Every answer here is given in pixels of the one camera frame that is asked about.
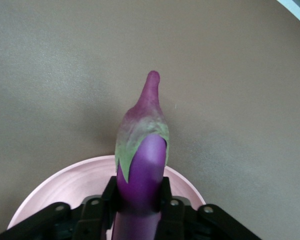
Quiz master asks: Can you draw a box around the pink plate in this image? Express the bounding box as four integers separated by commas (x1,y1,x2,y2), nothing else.
6,154,206,240

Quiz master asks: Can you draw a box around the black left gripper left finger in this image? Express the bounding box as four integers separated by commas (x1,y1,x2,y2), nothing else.
0,176,121,240

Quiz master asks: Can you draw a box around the purple eggplant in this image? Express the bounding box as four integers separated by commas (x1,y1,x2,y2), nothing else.
111,70,171,240

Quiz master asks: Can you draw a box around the brown table cloth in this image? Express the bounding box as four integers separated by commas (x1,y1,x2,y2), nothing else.
0,0,300,240

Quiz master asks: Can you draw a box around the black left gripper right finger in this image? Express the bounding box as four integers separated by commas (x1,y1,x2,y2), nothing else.
154,176,264,240

